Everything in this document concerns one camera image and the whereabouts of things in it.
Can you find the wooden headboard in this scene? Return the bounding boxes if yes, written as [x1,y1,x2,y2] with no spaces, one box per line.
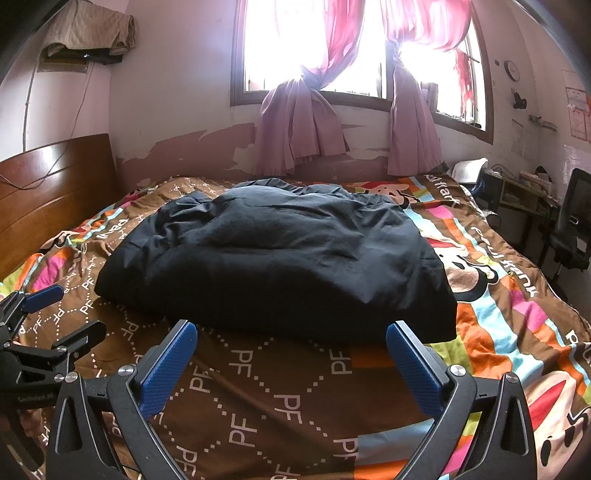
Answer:
[0,134,118,282]

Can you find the white wall pipe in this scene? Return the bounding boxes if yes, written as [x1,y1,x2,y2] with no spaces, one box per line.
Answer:
[23,60,40,151]

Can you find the black wall shelf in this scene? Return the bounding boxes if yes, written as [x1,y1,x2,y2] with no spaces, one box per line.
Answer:
[82,51,125,66]

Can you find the black cable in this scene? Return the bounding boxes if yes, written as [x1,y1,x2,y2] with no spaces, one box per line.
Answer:
[0,62,95,190]

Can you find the white pillow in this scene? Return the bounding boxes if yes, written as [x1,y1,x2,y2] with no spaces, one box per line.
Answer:
[450,158,489,183]

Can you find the dark navy padded jacket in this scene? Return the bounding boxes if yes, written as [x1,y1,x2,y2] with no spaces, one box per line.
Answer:
[95,181,458,344]

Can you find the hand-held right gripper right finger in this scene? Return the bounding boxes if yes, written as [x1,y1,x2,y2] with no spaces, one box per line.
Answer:
[386,320,539,480]

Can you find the wall calendar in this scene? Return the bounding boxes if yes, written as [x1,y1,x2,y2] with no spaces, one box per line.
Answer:
[561,69,589,139]

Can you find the beige cloth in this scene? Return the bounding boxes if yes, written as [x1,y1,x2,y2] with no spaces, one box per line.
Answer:
[41,8,138,58]

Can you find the cluttered desk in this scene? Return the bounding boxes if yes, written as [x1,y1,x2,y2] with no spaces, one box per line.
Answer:
[480,164,561,252]

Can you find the wooden framed window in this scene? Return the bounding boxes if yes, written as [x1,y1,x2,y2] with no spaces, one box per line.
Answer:
[231,0,495,144]

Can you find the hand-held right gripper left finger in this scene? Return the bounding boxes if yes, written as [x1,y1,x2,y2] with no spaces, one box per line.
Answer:
[46,319,198,480]

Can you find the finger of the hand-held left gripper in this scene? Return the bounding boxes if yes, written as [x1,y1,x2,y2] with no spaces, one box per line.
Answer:
[4,320,108,374]
[0,284,65,333]

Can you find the pink curtain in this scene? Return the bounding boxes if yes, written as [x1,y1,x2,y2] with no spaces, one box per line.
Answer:
[254,0,365,176]
[381,0,474,176]

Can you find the brown printed bedcover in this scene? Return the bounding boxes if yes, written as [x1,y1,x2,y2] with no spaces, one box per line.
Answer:
[0,173,591,480]

